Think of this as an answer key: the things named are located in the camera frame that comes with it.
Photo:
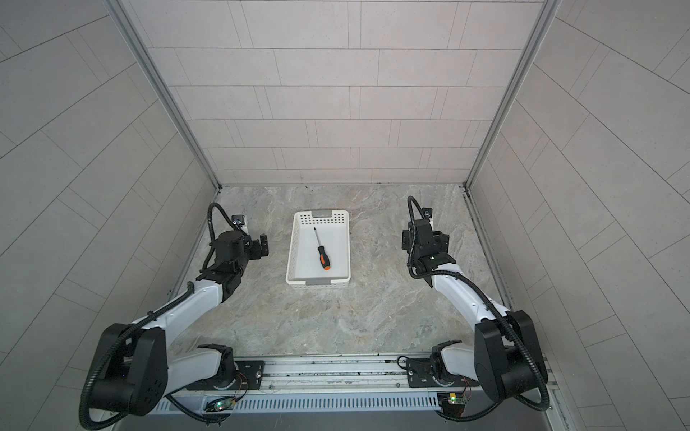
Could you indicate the corner aluminium post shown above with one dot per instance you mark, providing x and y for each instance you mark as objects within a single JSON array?
[
  {"x": 544, "y": 19},
  {"x": 130, "y": 35}
]

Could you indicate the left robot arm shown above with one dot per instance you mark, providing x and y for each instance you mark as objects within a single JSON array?
[{"x": 160, "y": 327}]

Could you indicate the orange black handled screwdriver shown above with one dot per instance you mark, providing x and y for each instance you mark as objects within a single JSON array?
[{"x": 323, "y": 256}]

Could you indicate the green circuit board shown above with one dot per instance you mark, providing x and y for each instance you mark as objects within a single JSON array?
[
  {"x": 221, "y": 404},
  {"x": 452, "y": 400}
]

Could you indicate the white perforated plastic bin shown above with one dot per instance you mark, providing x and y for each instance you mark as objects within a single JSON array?
[{"x": 304, "y": 269}]

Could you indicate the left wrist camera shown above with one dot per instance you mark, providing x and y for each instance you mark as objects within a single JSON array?
[{"x": 239, "y": 223}]

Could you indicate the right corner aluminium post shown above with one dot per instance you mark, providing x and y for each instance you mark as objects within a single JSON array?
[{"x": 544, "y": 19}]

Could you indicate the right green circuit board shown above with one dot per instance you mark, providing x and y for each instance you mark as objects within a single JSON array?
[{"x": 452, "y": 400}]

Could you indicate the left corner aluminium post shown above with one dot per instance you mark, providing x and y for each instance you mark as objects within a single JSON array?
[{"x": 130, "y": 35}]

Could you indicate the aluminium mounting rail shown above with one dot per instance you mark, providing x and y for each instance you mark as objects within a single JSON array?
[{"x": 334, "y": 374}]

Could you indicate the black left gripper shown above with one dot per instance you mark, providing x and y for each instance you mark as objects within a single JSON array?
[{"x": 257, "y": 251}]

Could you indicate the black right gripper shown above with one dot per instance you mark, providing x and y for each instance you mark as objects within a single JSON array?
[{"x": 408, "y": 240}]

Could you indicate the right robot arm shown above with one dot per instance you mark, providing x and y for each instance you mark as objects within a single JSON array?
[{"x": 480, "y": 323}]

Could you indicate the left green circuit board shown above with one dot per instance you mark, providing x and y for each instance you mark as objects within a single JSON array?
[{"x": 221, "y": 404}]

